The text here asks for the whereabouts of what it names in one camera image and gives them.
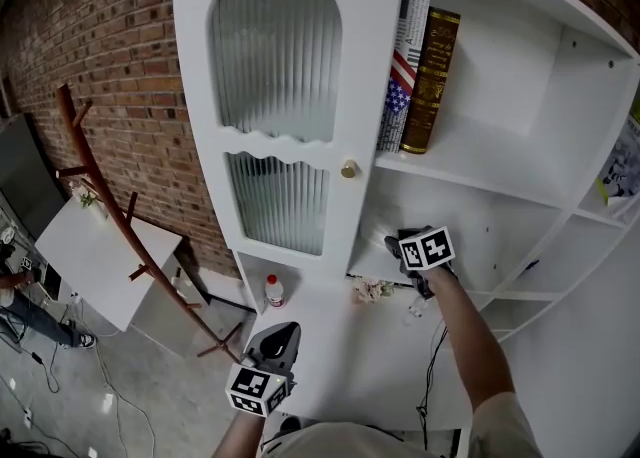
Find clear water bottle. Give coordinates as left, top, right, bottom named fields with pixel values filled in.
left=403, top=294, right=429, bottom=328

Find wooden coat rack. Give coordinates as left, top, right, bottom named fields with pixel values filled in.
left=54, top=83, right=247, bottom=365

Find flag print book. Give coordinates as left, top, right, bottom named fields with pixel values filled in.
left=375, top=0, right=434, bottom=154

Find person's right forearm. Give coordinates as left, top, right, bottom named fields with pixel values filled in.
left=424, top=265, right=517, bottom=413

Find brown gold book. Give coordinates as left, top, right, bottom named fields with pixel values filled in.
left=398, top=6, right=463, bottom=155

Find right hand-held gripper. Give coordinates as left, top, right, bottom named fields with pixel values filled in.
left=383, top=225, right=459, bottom=299

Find white flowers in vase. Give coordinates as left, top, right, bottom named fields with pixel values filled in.
left=69, top=179, right=110, bottom=223

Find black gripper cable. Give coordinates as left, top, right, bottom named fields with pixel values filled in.
left=416, top=318, right=450, bottom=453

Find person's left forearm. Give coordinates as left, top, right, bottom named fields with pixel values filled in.
left=211, top=410, right=267, bottom=458

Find person's light shirt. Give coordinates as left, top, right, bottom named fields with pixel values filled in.
left=258, top=389, right=545, bottom=458

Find white table top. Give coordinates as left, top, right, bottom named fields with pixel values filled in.
left=243, top=265, right=482, bottom=433

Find white floor cable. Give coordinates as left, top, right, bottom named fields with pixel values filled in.
left=93, top=340, right=157, bottom=458

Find white shelf cabinet with desk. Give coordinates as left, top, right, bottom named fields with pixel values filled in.
left=169, top=0, right=640, bottom=347

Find small white table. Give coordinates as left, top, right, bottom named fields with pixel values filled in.
left=33, top=197, right=212, bottom=353

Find green and white magazine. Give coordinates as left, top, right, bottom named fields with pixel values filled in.
left=596, top=100, right=640, bottom=221

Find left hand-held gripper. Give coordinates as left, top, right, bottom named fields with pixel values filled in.
left=224, top=321, right=304, bottom=418

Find pink flowers in vase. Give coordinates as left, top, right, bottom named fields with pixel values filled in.
left=351, top=276, right=397, bottom=305

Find white cabinet door ribbed glass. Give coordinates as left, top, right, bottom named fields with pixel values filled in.
left=171, top=0, right=408, bottom=268

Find red cap white bottle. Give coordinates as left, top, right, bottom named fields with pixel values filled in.
left=264, top=273, right=287, bottom=309

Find grey cabinet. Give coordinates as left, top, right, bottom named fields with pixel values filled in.
left=0, top=113, right=69, bottom=243

